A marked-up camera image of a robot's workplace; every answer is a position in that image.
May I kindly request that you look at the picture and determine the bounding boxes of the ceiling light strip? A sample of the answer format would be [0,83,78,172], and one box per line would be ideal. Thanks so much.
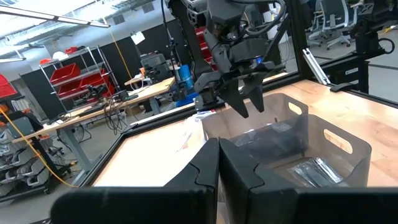
[0,4,112,29]

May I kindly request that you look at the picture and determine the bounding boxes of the red plastic bin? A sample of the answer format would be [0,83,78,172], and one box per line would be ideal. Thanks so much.
[0,73,19,98]

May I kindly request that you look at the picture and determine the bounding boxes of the black machine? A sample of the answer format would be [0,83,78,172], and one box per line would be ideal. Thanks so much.
[140,53,171,83]

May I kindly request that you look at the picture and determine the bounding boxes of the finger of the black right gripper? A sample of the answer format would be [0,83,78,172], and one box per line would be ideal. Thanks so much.
[245,73,265,113]
[222,79,249,119]

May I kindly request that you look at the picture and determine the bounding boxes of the red bin stack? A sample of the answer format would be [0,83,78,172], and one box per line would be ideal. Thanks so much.
[195,26,218,72]

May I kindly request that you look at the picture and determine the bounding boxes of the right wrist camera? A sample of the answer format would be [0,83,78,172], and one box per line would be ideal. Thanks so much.
[230,39,271,68]

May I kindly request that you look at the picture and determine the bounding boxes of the white office chair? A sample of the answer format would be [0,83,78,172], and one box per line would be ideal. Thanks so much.
[319,0,359,51]

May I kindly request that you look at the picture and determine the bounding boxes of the grey stacked bins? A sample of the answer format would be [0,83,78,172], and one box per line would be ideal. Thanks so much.
[0,124,65,200]

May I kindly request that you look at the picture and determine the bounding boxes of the metal shelf with red bins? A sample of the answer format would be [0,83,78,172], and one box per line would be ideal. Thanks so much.
[39,45,121,110]

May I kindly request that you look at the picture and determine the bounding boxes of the wooden workbench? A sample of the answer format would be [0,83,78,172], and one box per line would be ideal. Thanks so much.
[12,77,177,175]

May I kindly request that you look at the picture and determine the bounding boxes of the white paper sign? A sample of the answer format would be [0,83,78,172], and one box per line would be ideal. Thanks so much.
[130,30,146,45]

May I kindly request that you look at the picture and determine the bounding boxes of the blue water jug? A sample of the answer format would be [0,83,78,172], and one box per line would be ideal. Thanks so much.
[178,64,195,91]

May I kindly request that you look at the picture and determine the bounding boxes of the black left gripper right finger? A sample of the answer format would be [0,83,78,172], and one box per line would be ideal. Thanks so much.
[220,138,398,224]

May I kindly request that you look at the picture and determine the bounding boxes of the nail clipper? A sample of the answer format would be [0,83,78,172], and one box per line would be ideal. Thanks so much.
[310,157,345,184]
[287,164,321,188]

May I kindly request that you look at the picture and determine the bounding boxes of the yellow floor cable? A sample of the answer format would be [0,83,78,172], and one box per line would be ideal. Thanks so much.
[0,108,78,188]

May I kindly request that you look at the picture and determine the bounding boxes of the silver aluminium extrusion bar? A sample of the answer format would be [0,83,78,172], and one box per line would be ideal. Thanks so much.
[303,48,331,86]

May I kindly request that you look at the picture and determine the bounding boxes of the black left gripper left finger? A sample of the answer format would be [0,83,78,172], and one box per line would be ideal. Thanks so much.
[51,138,220,224]

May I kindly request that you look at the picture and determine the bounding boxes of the blue plastic tote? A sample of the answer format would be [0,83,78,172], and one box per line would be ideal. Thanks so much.
[175,91,200,108]

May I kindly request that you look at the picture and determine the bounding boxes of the grey translucent plastic bin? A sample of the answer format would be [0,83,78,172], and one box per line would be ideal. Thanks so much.
[201,92,309,156]
[229,113,373,188]

